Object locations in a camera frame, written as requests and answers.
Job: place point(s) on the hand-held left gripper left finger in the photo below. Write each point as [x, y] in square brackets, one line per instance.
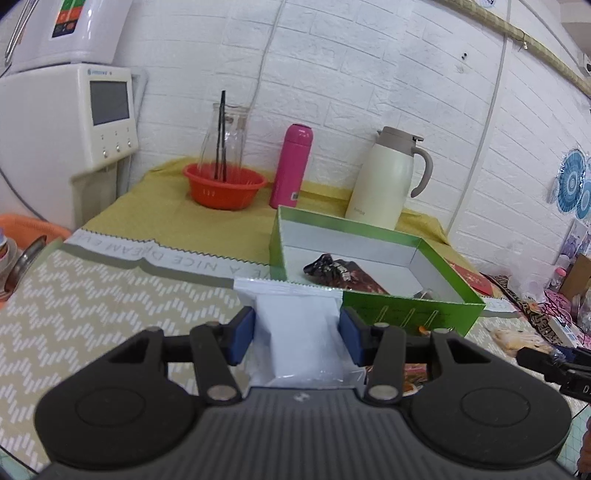
[242, 334]

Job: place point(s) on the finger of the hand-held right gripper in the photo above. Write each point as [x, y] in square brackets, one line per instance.
[535, 360]

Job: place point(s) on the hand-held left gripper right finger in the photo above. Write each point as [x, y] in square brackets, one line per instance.
[351, 337]

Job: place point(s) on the white snack packet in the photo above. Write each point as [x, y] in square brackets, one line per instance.
[295, 332]

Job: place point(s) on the green cardboard box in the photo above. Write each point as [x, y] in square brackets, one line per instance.
[415, 314]

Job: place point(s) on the large red nut packet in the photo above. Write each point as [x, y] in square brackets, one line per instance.
[517, 339]

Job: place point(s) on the white power strip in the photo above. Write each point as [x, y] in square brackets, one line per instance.
[564, 330]

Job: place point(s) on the patterned cloth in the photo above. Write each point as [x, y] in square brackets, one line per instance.
[531, 309]

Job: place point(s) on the dark brown snack packet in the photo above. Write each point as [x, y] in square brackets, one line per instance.
[351, 274]

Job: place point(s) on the brown cardboard box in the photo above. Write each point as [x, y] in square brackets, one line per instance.
[579, 277]

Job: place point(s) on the flat red packet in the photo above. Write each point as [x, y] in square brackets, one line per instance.
[471, 279]

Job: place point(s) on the zigzag patterned table mat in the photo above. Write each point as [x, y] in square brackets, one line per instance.
[115, 300]

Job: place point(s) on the orange plastic basket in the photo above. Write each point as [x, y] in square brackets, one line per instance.
[221, 196]

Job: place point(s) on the cream thermal carafe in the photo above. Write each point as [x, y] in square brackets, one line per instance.
[383, 184]

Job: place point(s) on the yellow tablecloth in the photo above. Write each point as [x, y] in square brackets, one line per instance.
[152, 203]

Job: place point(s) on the blue paper doily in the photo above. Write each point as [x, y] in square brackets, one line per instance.
[585, 201]
[570, 177]

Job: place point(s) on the pink thermos bottle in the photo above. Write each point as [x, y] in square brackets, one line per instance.
[293, 166]

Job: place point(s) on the black drinking straw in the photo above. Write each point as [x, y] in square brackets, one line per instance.
[218, 147]
[224, 138]

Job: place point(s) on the glass pitcher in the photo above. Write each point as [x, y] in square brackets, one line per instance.
[233, 134]

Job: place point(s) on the round metal lid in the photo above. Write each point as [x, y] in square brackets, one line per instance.
[30, 261]

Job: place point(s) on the orange plastic basin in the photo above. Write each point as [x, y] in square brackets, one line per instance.
[32, 226]

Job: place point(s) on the white water dispenser with screen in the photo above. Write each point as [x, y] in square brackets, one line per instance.
[51, 120]

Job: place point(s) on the bamboo pole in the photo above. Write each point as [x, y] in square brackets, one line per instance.
[517, 30]

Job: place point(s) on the white water purifier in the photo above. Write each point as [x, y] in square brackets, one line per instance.
[87, 27]

